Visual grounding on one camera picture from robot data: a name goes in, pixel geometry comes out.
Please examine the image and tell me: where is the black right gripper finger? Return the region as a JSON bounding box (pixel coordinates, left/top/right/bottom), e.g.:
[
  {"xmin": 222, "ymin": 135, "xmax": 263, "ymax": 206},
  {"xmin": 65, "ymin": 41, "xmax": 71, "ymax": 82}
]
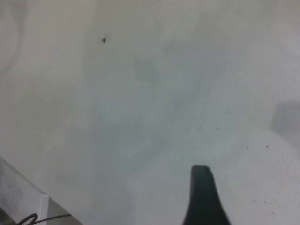
[{"xmin": 182, "ymin": 165, "xmax": 232, "ymax": 225}]

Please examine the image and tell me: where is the black cable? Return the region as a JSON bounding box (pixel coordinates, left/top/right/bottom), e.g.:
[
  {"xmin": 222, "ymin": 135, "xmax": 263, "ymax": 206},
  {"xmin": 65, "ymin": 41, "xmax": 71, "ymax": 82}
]
[{"xmin": 17, "ymin": 212, "xmax": 71, "ymax": 225}]

